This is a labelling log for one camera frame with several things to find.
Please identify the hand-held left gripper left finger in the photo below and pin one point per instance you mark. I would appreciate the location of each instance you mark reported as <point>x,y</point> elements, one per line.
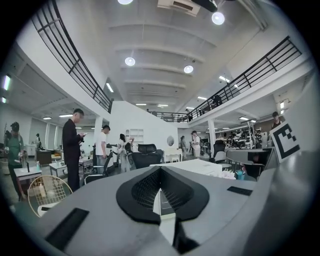
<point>100,200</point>

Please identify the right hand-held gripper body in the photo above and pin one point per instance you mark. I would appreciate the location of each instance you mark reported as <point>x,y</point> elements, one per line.
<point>307,120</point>

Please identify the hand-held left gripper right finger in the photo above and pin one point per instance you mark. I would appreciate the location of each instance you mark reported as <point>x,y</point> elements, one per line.
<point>220,197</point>

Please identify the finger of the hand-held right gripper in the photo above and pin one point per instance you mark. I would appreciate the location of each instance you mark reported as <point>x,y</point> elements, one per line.
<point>237,155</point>

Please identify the white oven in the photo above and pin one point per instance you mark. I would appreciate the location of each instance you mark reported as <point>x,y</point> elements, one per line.
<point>185,166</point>

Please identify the grey armchair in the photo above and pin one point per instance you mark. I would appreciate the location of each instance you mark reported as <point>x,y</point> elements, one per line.
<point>218,152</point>

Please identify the shelf rack of black devices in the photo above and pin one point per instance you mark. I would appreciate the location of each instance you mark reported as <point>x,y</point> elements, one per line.
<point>240,136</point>

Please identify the teal bin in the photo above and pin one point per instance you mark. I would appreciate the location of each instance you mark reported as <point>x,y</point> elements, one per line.
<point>240,175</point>

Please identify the pink flowers in cream pot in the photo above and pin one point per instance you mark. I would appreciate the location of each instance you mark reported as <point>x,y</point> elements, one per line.
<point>227,175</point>

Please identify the black cantilever chair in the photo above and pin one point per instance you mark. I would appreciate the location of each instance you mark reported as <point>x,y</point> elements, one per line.
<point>105,172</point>

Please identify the black balcony railing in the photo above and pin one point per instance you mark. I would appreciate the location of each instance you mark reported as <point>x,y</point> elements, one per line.
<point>197,112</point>
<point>100,96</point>

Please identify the black mesh office chair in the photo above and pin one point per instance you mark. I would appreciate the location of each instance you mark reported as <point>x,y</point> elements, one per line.
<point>147,156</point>

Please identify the white ornate dressing table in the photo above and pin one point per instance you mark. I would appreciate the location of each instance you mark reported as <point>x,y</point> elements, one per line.
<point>172,153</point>

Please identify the white side table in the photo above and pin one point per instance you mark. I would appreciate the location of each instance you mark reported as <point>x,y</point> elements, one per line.
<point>27,172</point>

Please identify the round ceiling lamp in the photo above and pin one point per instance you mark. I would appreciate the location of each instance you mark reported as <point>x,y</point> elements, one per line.
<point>125,1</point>
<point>218,18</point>
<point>188,69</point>
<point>130,61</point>

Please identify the ceiling air vent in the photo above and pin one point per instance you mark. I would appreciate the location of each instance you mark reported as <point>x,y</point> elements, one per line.
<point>178,6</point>

